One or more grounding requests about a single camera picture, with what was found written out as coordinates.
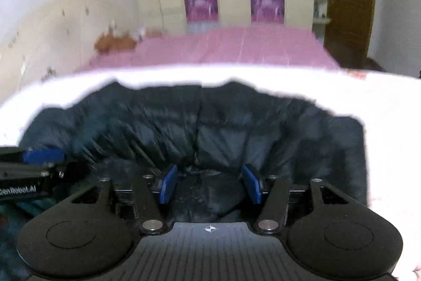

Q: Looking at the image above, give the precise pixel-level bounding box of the brown wooden door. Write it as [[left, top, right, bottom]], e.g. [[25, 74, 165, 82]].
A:
[[323, 0, 378, 69]]

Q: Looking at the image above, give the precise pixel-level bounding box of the brown striped cloth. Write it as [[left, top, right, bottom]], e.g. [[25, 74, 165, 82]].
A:
[[94, 31, 139, 55]]

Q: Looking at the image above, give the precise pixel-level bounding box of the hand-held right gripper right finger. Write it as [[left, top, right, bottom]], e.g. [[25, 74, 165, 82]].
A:
[[242, 163, 351, 235]]

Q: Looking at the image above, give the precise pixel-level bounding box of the pink bed sheet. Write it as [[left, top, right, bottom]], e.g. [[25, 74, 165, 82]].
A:
[[74, 25, 342, 72]]

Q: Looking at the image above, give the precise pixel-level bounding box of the white floral bed sheet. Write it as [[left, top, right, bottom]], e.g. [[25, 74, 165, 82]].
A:
[[0, 65, 421, 281]]

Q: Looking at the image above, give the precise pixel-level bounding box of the cream curved headboard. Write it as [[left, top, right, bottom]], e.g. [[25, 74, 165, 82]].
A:
[[0, 0, 140, 102]]

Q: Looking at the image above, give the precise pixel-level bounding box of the black hooded puffer jacket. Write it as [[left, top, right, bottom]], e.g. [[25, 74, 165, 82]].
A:
[[18, 80, 368, 224]]

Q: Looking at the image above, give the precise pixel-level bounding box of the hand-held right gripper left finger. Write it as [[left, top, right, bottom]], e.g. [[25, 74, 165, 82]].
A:
[[69, 164, 178, 235]]

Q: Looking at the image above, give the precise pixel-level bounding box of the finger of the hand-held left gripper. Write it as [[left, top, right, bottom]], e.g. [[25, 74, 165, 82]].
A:
[[0, 146, 65, 165], [0, 162, 83, 181]]

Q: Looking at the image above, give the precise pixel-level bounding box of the purple wall poster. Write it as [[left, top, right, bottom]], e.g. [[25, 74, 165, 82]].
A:
[[250, 0, 286, 25], [182, 0, 220, 33]]

